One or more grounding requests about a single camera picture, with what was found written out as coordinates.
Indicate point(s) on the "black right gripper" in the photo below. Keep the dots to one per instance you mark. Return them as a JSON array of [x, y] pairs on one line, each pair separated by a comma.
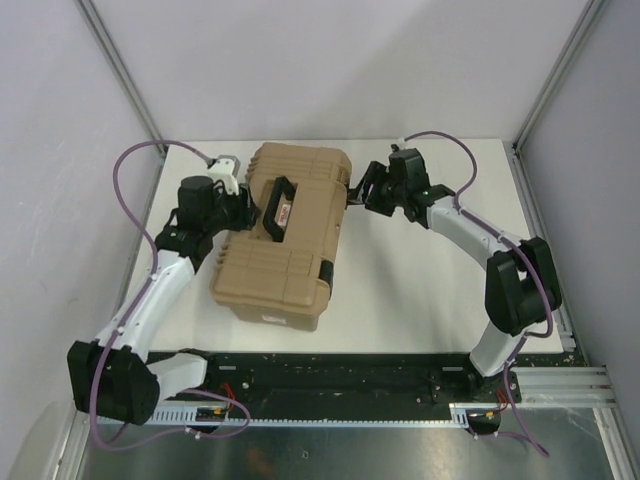
[[376, 174]]

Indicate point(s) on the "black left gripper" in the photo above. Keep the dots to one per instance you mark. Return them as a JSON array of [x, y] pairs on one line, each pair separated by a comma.
[[247, 211]]

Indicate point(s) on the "tan plastic tool box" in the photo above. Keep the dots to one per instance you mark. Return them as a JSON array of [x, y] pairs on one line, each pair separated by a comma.
[[281, 271]]

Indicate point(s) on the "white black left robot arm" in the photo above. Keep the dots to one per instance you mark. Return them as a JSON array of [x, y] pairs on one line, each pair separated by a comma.
[[112, 376]]

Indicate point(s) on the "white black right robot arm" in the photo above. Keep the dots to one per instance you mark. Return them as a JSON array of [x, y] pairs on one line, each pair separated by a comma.
[[521, 284]]

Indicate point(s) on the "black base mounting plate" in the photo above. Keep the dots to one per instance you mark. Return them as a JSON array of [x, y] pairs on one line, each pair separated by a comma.
[[441, 378]]

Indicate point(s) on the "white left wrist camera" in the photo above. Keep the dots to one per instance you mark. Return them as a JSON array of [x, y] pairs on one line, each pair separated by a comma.
[[225, 169]]

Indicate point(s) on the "left aluminium corner post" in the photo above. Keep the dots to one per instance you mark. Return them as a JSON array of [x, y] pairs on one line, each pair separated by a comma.
[[109, 49]]

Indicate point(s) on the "aluminium corner post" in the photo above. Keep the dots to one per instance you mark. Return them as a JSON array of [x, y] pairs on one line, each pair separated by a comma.
[[572, 48], [109, 49]]

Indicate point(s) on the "right aluminium corner post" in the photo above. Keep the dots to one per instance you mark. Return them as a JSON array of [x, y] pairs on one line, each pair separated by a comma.
[[572, 48]]

